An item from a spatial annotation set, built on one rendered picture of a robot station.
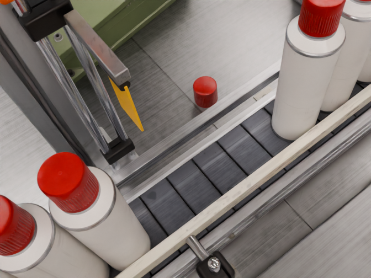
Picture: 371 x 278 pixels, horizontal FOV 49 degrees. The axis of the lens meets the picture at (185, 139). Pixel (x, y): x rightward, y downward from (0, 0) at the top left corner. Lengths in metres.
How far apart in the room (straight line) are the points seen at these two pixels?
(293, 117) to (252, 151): 0.07
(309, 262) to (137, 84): 0.35
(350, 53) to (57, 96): 0.29
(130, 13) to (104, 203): 0.41
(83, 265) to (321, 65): 0.28
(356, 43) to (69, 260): 0.33
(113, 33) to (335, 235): 0.43
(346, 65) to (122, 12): 0.35
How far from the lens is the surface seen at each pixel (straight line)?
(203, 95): 0.56
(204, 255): 0.42
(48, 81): 0.40
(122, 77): 0.25
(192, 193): 0.48
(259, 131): 0.51
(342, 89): 0.49
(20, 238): 0.30
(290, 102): 0.44
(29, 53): 0.37
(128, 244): 0.38
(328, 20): 0.36
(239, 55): 0.64
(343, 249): 0.47
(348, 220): 0.48
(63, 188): 0.28
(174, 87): 0.61
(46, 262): 0.33
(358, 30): 0.42
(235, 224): 0.46
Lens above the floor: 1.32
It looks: 61 degrees down
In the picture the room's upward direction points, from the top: 12 degrees counter-clockwise
